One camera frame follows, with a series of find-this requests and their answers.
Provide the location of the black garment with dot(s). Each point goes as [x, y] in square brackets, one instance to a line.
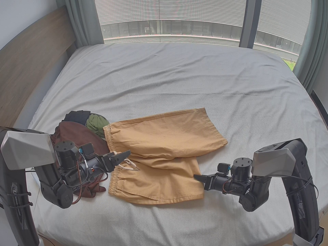
[75, 116]

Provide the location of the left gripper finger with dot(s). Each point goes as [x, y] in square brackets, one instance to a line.
[115, 161]
[124, 155]

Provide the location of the mustard yellow shorts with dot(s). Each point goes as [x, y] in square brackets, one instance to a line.
[166, 147]

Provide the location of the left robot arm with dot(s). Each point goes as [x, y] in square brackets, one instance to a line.
[25, 147]

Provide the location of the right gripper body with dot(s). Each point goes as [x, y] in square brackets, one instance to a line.
[220, 183]

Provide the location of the brown garment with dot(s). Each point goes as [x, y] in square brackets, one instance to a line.
[76, 134]

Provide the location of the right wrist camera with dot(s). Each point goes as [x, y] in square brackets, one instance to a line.
[223, 168]

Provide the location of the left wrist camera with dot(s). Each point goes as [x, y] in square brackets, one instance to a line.
[87, 150]

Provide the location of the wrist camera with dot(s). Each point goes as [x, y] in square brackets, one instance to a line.
[87, 150]
[223, 168]

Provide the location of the green garment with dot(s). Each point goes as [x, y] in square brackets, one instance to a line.
[96, 124]

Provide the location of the grey-green curtain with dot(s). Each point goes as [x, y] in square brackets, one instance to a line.
[82, 14]
[314, 34]

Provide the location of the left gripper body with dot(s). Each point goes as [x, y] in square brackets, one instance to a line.
[102, 164]

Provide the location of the bed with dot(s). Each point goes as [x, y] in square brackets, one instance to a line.
[179, 81]

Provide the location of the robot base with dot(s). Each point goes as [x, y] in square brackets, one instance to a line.
[298, 241]

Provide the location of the window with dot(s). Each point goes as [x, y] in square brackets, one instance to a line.
[179, 9]

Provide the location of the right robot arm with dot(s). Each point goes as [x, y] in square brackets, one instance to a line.
[276, 157]

